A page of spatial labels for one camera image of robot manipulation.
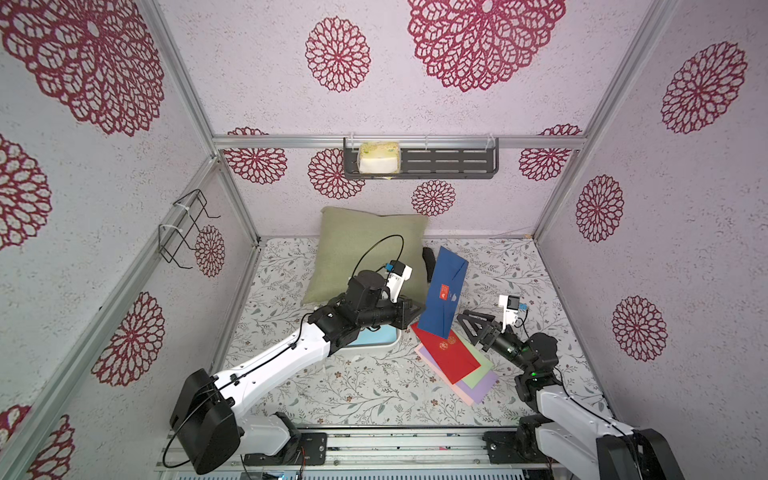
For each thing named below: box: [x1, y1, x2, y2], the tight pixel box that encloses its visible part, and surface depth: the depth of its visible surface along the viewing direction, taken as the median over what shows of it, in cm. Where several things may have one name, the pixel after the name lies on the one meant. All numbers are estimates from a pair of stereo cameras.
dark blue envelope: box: [418, 246, 469, 339], surface depth 77 cm
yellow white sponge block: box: [359, 141, 400, 174], surface depth 92 cm
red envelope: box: [411, 322, 481, 384], surface depth 92 cm
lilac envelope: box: [456, 370, 499, 405], surface depth 85 cm
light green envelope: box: [453, 329, 494, 389], surface depth 89 cm
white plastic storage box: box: [329, 329, 403, 356], surface depth 91 cm
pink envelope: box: [414, 343, 475, 407], surface depth 89 cm
